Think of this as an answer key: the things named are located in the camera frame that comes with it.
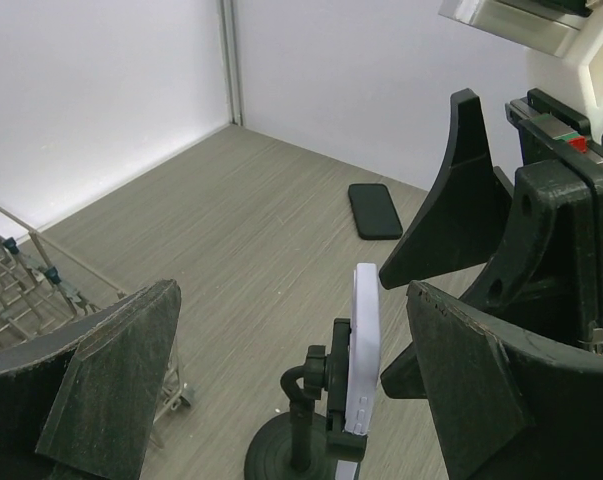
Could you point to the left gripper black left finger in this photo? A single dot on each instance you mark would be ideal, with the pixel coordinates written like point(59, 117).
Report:
point(80, 402)

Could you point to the lavender smartphone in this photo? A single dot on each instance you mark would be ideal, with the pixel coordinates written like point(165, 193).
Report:
point(364, 350)

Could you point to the black smartphone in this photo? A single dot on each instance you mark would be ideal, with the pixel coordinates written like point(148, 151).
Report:
point(374, 212)

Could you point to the grey wire dish rack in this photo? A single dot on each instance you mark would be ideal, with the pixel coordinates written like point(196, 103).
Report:
point(35, 300)

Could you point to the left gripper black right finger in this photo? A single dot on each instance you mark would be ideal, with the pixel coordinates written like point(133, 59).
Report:
point(506, 403)

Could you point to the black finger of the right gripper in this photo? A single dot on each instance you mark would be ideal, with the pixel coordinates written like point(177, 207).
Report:
point(402, 379)

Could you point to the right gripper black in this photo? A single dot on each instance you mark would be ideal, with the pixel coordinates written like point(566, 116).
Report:
point(546, 275)

